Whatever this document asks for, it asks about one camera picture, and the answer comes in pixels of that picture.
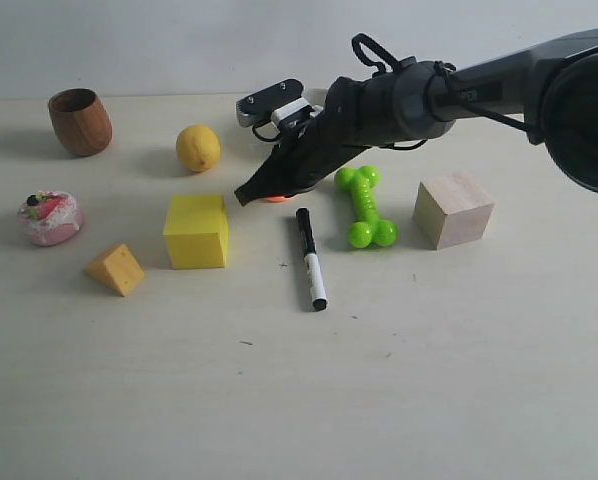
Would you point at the pink cake squishy toy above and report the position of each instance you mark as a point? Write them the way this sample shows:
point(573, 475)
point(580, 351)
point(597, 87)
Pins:
point(50, 217)

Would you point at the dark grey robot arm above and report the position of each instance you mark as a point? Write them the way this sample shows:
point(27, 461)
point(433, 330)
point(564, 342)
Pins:
point(549, 91)

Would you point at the green rubber bone toy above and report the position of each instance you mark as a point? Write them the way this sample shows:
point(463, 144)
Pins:
point(370, 227)

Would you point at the orange cheese wedge toy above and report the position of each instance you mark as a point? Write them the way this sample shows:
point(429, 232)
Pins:
point(117, 269)

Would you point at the black white marker pen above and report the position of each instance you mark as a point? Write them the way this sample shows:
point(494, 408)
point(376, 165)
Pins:
point(316, 282)

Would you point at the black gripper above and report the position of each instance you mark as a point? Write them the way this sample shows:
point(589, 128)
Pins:
point(356, 115)

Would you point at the yellow cube block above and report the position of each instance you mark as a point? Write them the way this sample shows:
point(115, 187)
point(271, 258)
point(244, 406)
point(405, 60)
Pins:
point(196, 232)

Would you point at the brown wooden cup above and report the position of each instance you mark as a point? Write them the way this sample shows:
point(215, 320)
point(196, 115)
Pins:
point(80, 121)

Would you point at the yellow lemon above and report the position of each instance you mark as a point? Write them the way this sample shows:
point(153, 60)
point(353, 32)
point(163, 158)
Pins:
point(198, 148)

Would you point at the light wooden cube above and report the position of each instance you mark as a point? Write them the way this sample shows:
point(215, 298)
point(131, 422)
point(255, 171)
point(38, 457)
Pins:
point(452, 210)

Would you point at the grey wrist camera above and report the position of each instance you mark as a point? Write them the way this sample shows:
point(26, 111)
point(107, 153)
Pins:
point(256, 108)

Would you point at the orange putty lump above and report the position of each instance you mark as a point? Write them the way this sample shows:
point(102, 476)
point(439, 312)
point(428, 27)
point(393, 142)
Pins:
point(278, 199)

